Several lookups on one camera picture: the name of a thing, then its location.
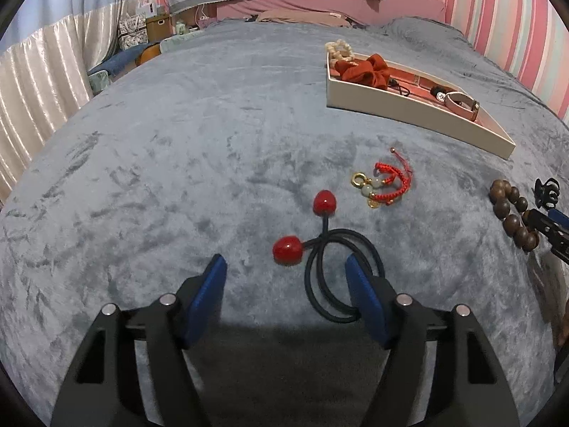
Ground orange wooden stool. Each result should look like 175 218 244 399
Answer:
135 43 161 67

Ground blue cushion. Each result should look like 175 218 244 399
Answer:
87 44 148 75

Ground pink strap watch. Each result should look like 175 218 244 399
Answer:
445 91 481 122

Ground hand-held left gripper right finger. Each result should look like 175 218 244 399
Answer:
346 254 521 427

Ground pink pillow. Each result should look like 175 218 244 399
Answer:
255 9 353 28

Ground black hair tie red beads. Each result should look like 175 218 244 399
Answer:
272 190 385 323

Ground black braided cord bracelet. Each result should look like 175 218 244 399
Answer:
388 77 448 101

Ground red cord charm bracelet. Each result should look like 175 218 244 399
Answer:
353 146 414 209

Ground brown wooden bead bracelet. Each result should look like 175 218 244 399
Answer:
489 179 541 252

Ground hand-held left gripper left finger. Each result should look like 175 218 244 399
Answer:
50 253 228 427

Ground cream bead bracelet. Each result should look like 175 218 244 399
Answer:
325 40 355 65

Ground black hair claw clip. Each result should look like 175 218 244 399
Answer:
534 177 561 209

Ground beige jewelry tray red lining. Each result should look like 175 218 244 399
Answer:
326 48 517 160

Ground cream satin curtain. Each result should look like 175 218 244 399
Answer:
0 2 124 203

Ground red fabric scrunchie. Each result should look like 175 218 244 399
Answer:
334 53 392 90

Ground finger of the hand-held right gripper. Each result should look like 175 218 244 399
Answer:
548 207 569 231
523 210 569 264

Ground floral patterned box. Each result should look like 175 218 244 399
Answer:
118 15 148 50

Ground brown cardboard box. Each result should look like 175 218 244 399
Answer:
145 14 172 42

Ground grey plush blanket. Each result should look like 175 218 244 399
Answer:
0 17 569 427

